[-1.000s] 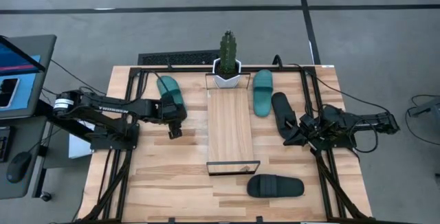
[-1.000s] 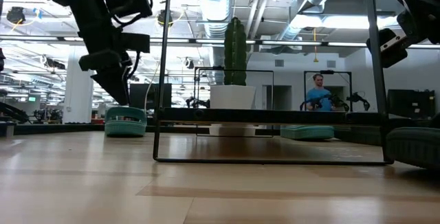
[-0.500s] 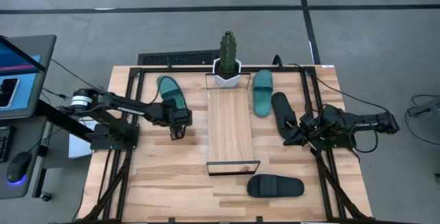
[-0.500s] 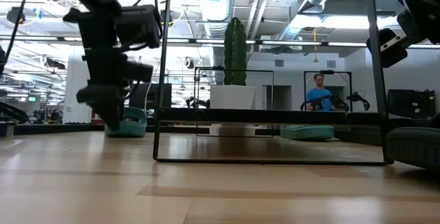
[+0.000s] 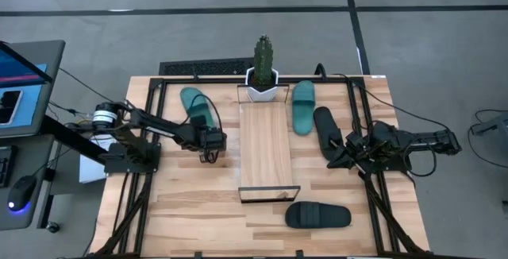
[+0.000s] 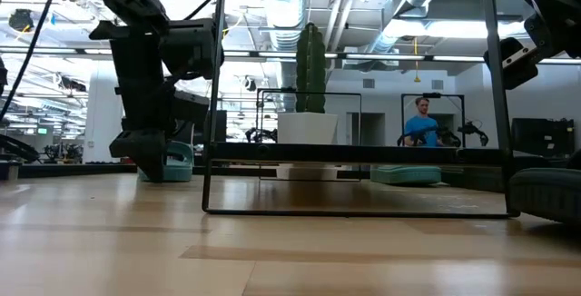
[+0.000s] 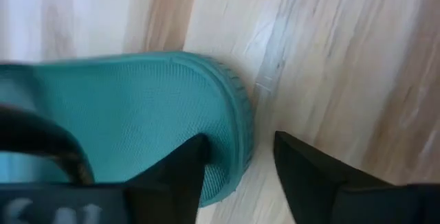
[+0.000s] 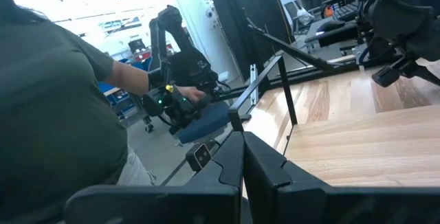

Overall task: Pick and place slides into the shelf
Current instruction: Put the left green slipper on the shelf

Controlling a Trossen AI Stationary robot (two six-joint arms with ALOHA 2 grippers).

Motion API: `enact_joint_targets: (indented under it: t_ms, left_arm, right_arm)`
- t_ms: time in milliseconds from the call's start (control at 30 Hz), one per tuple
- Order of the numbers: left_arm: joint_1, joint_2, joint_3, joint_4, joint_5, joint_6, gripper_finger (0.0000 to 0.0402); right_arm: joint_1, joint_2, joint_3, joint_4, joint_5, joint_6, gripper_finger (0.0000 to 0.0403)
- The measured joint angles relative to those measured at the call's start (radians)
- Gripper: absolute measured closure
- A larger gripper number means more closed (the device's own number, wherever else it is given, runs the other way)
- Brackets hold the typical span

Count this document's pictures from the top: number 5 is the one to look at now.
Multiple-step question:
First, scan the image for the black aluminium table frame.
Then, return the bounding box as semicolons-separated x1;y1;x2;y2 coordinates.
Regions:
93;75;432;259

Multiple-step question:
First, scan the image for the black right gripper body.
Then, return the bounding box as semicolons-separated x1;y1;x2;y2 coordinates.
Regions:
343;130;375;165

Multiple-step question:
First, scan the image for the grey computer monitor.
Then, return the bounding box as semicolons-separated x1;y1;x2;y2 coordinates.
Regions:
0;39;67;139

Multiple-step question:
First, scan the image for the green rubber slide sandal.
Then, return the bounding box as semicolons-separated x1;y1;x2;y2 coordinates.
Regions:
179;87;218;130
291;79;317;137

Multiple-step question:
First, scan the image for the black computer mouse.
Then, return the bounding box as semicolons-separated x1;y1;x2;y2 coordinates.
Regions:
6;174;37;213

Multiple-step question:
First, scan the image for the thick black diagonal bar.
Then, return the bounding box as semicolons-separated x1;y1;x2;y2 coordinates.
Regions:
38;114;117;168

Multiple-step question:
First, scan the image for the white geometric plant pot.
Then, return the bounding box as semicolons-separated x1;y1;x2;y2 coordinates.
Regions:
244;67;279;103

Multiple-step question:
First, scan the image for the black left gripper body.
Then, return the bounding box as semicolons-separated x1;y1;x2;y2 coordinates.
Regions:
193;126;228;153

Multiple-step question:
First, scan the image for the green cactus plant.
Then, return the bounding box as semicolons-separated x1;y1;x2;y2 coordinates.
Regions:
252;34;275;86

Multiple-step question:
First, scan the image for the grey computer desk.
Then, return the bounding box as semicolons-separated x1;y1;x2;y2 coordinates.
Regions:
0;133;56;231

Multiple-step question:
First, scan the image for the black rubber slide sandal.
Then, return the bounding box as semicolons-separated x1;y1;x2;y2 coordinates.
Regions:
312;106;346;163
284;201;352;230

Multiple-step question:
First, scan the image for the wooden shelf black frame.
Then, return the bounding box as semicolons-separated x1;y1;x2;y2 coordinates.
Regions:
237;83;302;204

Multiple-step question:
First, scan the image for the black floor cable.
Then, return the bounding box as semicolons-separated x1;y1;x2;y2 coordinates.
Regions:
466;109;508;169

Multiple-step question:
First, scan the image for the white paper sheet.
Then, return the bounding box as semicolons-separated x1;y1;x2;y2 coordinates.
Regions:
78;133;116;184

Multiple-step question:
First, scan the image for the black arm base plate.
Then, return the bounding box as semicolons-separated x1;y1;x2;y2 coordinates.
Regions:
356;147;414;173
103;143;162;175

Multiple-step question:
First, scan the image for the black keyboard behind table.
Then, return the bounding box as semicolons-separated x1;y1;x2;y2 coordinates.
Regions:
158;56;255;76

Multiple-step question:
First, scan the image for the grey floor device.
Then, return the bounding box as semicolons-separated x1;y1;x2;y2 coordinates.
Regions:
470;111;508;137

